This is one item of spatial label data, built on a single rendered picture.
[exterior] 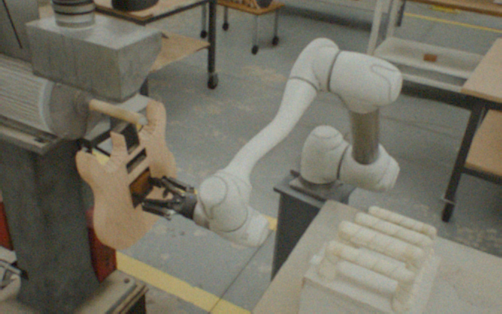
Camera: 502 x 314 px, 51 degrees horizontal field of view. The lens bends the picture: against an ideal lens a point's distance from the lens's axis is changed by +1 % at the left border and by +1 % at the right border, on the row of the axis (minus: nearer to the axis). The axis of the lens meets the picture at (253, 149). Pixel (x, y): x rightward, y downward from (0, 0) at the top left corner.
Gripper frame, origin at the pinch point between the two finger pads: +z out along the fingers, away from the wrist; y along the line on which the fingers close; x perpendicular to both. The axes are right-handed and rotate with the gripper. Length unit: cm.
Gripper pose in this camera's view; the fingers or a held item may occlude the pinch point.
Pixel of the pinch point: (142, 188)
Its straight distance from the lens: 159.9
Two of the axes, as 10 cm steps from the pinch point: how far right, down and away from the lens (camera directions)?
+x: -0.2, -7.8, -6.3
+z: -8.9, -2.8, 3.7
